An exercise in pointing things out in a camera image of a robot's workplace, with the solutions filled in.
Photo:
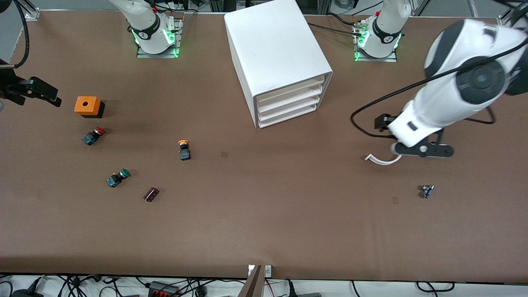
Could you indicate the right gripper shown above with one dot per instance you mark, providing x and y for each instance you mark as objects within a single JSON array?
[{"x": 11, "y": 87}]

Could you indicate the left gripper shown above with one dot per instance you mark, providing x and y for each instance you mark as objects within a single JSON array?
[{"x": 383, "y": 122}]

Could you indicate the white plastic drawer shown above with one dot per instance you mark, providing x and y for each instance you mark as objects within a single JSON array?
[
  {"x": 288, "y": 91},
  {"x": 288, "y": 107},
  {"x": 288, "y": 115},
  {"x": 288, "y": 99}
]

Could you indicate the orange mushroom push button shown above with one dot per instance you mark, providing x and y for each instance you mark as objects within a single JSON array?
[{"x": 184, "y": 152}]

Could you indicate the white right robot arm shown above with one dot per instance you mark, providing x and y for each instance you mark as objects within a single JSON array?
[{"x": 144, "y": 20}]

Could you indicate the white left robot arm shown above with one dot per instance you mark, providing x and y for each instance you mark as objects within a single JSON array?
[{"x": 462, "y": 41}]

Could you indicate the red mushroom push button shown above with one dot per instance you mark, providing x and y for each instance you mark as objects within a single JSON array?
[{"x": 93, "y": 136}]

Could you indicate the green mushroom push button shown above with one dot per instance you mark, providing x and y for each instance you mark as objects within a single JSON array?
[{"x": 117, "y": 178}]

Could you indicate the white plastic drawer cabinet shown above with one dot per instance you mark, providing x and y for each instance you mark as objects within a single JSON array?
[{"x": 276, "y": 41}]

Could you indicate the white curved plastic clip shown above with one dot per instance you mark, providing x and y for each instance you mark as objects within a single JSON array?
[{"x": 383, "y": 163}]

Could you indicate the orange box with hole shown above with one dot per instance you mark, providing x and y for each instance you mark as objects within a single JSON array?
[{"x": 86, "y": 105}]

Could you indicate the small blue potentiometer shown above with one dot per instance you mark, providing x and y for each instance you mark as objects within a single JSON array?
[{"x": 427, "y": 191}]

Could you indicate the dark purple small component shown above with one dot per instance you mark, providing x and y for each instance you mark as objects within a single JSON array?
[{"x": 151, "y": 194}]

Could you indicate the black adapter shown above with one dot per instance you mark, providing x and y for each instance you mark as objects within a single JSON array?
[{"x": 292, "y": 291}]

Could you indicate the black plug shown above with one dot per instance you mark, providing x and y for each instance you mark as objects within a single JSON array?
[{"x": 24, "y": 293}]

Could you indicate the black red power strip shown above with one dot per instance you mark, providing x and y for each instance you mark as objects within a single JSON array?
[{"x": 163, "y": 290}]

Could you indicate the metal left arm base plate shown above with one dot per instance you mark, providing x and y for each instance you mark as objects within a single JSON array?
[{"x": 371, "y": 59}]

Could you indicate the aluminium frame profile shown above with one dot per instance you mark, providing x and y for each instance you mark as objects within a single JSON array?
[
  {"x": 505, "y": 20},
  {"x": 31, "y": 12}
]

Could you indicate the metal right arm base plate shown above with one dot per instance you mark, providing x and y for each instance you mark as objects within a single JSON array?
[{"x": 156, "y": 55}]

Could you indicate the small white bracket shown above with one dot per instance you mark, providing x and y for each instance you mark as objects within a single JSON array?
[
  {"x": 268, "y": 271},
  {"x": 250, "y": 270}
]

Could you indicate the wooden post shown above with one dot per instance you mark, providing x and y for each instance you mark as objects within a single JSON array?
[{"x": 253, "y": 284}]

